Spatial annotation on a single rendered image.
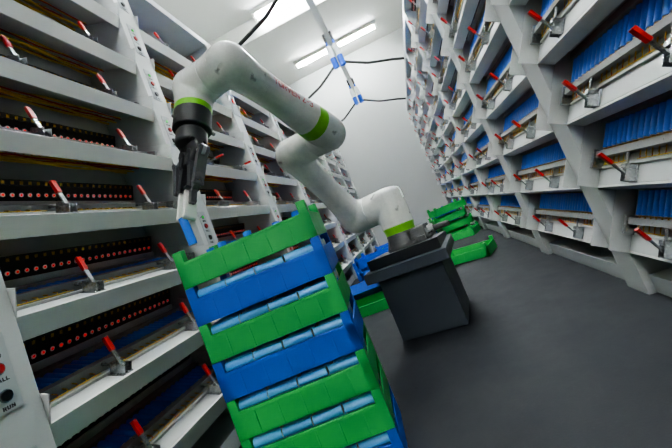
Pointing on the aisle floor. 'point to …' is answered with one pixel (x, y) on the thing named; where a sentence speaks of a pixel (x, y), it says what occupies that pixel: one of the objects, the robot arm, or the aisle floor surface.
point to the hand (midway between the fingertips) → (187, 207)
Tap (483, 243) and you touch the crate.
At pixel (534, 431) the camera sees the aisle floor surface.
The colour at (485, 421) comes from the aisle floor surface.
